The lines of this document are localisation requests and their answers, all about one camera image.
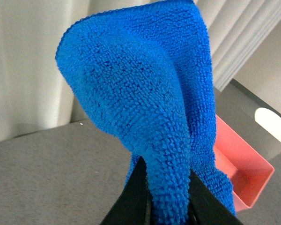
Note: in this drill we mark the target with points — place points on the pink plastic bin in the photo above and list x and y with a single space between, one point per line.
247 170

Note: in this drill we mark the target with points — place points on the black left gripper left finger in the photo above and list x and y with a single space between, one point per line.
133 207

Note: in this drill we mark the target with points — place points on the white rounded object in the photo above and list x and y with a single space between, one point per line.
270 121

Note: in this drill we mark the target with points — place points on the white pleated curtain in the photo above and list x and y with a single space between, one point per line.
34 95

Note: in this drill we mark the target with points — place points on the blue microfiber cloth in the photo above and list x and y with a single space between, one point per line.
144 75

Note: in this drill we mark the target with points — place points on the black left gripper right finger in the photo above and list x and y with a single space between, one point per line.
204 208

